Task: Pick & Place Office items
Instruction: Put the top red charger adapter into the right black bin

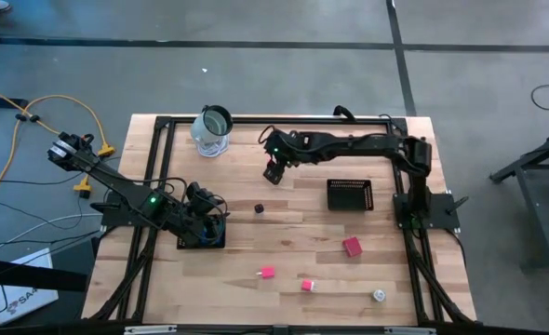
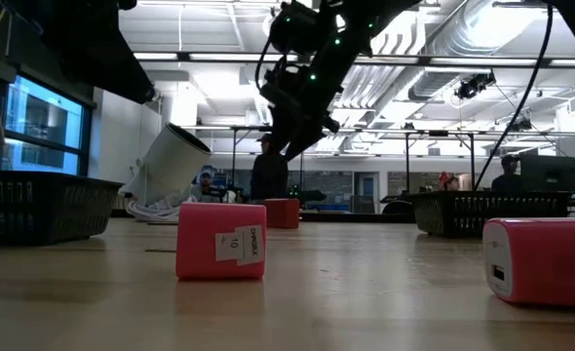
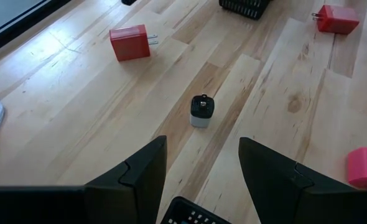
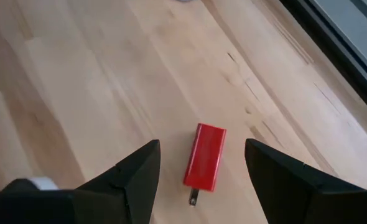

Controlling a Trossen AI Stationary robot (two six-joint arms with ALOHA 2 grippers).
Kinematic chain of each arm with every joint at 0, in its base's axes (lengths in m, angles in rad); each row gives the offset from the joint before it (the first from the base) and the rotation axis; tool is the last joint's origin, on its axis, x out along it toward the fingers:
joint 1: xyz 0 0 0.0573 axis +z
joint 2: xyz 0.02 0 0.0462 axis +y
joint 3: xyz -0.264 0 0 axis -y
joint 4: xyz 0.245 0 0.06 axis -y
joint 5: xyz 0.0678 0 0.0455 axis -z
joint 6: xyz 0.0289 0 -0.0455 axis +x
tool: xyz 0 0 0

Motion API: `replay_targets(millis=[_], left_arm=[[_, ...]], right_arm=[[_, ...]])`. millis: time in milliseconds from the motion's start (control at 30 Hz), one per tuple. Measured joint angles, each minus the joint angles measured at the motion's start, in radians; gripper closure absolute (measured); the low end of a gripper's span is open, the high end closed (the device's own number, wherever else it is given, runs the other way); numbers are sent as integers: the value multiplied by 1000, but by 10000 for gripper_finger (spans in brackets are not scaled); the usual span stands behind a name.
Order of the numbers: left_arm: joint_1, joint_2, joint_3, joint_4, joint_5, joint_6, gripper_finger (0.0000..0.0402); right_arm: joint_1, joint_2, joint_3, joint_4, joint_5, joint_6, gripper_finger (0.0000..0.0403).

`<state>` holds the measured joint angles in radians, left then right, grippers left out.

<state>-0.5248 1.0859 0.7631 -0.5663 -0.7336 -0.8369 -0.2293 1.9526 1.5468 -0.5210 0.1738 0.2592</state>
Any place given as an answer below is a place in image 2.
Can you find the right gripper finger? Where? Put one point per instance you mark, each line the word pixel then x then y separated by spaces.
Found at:
pixel 280 136
pixel 303 144

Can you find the red rectangular block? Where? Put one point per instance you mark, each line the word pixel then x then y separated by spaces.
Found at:
pixel 282 214

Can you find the pink charger with paper label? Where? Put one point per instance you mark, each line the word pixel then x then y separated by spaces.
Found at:
pixel 200 244

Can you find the pink charger with white face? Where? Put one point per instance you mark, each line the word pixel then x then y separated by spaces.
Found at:
pixel 550 263

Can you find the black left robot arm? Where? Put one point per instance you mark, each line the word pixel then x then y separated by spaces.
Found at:
pixel 88 39

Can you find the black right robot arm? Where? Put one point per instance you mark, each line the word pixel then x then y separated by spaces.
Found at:
pixel 346 29

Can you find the black chair back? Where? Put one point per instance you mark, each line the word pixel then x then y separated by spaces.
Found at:
pixel 397 208

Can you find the white cylindrical lamp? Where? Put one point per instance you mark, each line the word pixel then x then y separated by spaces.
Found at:
pixel 170 166

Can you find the overhead bar with light strips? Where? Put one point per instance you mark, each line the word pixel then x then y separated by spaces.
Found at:
pixel 182 56

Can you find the black plastic mesh basket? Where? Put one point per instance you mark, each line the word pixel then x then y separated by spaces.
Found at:
pixel 487 214
pixel 49 209

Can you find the blue lit window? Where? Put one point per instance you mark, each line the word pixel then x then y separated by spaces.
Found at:
pixel 44 114

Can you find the black monitor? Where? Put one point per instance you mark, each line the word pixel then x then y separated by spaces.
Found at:
pixel 550 173

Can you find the black background rig frame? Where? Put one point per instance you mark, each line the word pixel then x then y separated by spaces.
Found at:
pixel 407 161
pixel 234 161

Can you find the black ceiling camera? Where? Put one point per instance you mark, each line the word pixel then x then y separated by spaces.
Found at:
pixel 521 125
pixel 472 87

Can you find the silver ventilation duct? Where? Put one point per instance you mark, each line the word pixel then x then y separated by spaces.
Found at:
pixel 463 44

